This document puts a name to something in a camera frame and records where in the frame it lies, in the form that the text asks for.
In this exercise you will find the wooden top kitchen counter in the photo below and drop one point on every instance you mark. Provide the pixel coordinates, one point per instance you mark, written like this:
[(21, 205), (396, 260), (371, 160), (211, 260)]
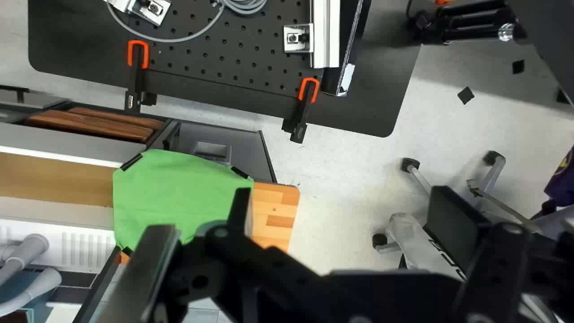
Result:
[(275, 215)]

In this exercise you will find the white drawer with wood bottom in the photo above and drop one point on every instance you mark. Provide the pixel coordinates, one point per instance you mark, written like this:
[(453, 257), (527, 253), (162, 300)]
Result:
[(55, 180)]

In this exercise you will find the green towel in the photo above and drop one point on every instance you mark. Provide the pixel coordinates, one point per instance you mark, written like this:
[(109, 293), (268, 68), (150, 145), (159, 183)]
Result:
[(173, 190)]

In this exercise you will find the black stand mechanism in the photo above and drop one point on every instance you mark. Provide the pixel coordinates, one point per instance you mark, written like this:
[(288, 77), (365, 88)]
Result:
[(467, 20)]

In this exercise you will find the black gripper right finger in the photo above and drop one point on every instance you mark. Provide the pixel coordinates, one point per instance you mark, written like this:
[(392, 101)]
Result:
[(455, 226)]

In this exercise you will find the white sink with drainboard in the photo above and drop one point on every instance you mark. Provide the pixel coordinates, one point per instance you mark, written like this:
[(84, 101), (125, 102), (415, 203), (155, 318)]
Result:
[(73, 244)]

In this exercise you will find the metal corner bracket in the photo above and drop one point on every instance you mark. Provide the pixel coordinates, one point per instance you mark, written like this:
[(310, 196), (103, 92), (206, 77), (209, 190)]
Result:
[(146, 9), (297, 36)]

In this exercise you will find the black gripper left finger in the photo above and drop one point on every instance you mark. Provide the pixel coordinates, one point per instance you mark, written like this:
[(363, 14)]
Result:
[(141, 280)]

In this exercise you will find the purple fabric bag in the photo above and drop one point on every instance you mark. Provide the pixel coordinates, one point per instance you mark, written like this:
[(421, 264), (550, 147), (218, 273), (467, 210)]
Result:
[(562, 176)]

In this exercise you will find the black square floor marker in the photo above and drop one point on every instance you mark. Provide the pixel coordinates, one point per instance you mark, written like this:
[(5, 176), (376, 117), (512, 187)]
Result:
[(466, 93), (518, 65)]

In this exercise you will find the silver camera bar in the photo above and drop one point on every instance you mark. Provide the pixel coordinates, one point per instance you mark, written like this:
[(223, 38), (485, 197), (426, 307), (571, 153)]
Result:
[(347, 77)]

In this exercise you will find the black perforated breadboard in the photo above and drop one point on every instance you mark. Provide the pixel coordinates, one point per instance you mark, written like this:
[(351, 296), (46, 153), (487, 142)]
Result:
[(240, 59)]

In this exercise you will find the grey faucet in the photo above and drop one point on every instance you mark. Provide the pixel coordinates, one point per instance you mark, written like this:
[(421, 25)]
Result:
[(24, 253)]

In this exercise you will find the aluminium extrusion rail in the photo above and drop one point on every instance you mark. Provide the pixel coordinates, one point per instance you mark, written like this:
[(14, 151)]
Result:
[(326, 29)]

